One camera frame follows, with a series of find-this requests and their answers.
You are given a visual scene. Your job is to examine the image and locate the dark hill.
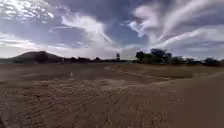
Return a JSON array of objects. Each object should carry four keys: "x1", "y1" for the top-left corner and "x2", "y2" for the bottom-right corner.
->
[{"x1": 0, "y1": 50, "x2": 65, "y2": 65}]

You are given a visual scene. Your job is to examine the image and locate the group of dark trees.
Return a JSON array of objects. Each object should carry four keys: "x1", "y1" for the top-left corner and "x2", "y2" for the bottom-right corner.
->
[{"x1": 134, "y1": 48, "x2": 222, "y2": 67}]

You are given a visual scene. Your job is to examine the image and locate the lone tall tree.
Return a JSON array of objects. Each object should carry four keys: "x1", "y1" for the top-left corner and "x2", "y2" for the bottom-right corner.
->
[{"x1": 115, "y1": 52, "x2": 122, "y2": 63}]

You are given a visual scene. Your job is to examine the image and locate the row of distant bushes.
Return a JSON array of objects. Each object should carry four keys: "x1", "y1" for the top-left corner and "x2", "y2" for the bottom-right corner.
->
[{"x1": 62, "y1": 55, "x2": 129, "y2": 64}]

